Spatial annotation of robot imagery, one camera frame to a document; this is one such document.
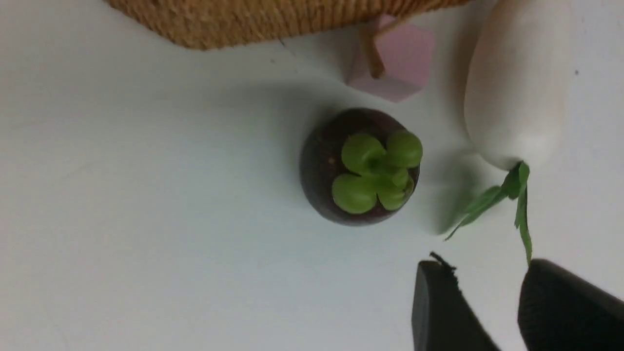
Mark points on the dark purple mangosteen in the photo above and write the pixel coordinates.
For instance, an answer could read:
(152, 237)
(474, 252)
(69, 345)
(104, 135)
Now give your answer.
(360, 167)

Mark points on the woven wicker basket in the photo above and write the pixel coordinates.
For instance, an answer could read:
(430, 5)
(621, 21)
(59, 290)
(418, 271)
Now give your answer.
(214, 24)

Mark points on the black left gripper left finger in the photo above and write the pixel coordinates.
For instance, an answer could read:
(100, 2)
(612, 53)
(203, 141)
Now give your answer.
(442, 319)

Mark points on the white radish with leaves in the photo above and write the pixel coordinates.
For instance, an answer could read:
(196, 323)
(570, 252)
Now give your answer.
(516, 100)

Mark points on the pink foam cube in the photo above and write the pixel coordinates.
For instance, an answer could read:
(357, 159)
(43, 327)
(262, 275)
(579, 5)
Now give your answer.
(406, 54)

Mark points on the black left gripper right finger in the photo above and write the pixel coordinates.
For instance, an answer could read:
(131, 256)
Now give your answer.
(560, 311)

